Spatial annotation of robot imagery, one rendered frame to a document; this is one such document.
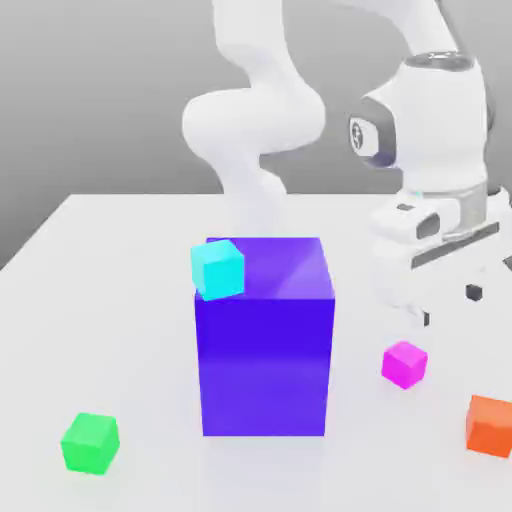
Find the small green cube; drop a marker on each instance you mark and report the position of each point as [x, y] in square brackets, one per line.
[90, 444]

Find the large purple box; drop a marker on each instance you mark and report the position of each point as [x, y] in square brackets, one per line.
[264, 360]

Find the small magenta cube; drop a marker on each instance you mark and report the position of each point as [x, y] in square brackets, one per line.
[404, 364]

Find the small cyan cube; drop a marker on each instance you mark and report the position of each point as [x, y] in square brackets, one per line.
[218, 272]

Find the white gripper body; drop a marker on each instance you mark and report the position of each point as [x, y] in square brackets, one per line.
[436, 276]

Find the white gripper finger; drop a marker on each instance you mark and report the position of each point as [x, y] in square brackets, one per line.
[474, 292]
[418, 316]

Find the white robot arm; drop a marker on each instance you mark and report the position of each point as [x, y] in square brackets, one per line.
[256, 116]

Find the small orange cube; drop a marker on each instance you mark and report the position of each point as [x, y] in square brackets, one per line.
[490, 428]

